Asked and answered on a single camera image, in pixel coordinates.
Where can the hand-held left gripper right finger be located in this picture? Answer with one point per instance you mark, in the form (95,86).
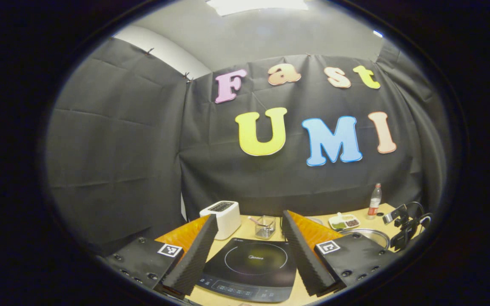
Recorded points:
(306,259)

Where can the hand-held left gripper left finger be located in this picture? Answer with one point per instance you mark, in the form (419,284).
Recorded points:
(194,259)

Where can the stainless steel pot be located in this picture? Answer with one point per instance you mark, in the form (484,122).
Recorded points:
(368,233)

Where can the black induction cooktop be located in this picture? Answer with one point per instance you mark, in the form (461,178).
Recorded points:
(253,267)

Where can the clear bottle with red label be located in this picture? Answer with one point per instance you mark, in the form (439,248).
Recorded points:
(374,204)

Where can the pile of green beans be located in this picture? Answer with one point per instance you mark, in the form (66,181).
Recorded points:
(337,224)

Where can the white toaster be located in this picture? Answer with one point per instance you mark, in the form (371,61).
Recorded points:
(223,219)

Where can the pile of dark red beans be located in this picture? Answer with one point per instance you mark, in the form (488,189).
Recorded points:
(351,222)

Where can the white divided dish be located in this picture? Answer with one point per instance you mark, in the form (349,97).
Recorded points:
(343,217)

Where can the red checked stick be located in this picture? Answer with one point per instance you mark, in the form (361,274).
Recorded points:
(254,220)

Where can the black backdrop cloth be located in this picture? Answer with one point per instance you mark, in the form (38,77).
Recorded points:
(121,148)

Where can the small ceiling light panel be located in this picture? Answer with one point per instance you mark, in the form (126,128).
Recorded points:
(377,33)

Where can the large ceiling light panel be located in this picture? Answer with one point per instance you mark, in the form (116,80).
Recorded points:
(257,5)

